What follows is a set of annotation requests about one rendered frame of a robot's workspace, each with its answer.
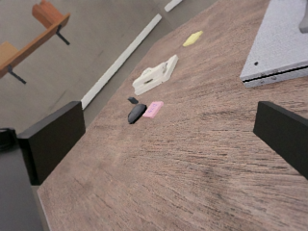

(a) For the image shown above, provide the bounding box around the pink sticky note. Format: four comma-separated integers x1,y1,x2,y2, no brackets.
142,102,164,118

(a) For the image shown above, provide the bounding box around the dark grey computer mouse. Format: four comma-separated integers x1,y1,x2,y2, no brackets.
128,103,147,124

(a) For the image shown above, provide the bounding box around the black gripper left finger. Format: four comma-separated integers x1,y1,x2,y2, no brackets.
0,101,86,231

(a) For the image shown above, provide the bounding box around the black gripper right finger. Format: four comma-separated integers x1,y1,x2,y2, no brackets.
253,101,308,180

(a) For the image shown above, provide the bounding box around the white desk phone body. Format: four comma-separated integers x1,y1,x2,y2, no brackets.
135,55,179,95

